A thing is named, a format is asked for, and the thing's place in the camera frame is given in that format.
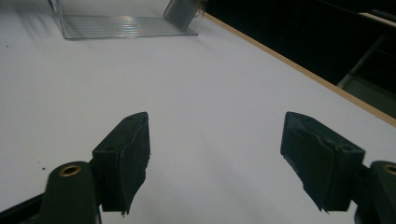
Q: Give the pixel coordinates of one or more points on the clear plastic box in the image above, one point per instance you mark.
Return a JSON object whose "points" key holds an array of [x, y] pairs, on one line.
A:
{"points": [[118, 28]]}

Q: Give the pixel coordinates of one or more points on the white metal stand leg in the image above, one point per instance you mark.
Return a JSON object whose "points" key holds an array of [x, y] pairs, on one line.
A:
{"points": [[362, 60]]}

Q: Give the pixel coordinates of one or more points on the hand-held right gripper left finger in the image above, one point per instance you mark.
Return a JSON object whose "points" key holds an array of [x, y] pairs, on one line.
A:
{"points": [[121, 165]]}

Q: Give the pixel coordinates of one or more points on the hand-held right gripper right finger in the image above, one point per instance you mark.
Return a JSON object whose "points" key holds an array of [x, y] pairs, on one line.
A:
{"points": [[320, 165]]}

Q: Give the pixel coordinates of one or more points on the light background desk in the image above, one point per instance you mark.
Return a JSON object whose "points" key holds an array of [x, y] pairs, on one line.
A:
{"points": [[378, 18]]}

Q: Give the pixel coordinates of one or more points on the clear phone case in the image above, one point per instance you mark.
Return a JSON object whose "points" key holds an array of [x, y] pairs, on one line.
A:
{"points": [[180, 14]]}

